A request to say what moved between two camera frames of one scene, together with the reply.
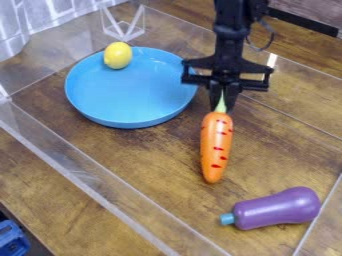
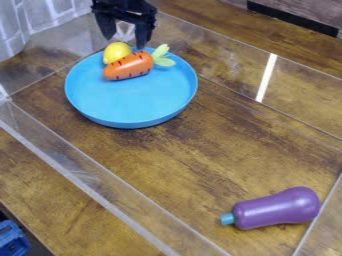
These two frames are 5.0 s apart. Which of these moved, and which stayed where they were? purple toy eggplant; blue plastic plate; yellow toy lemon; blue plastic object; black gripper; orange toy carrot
Moved: orange toy carrot; black gripper
Stayed: blue plastic object; blue plastic plate; purple toy eggplant; yellow toy lemon
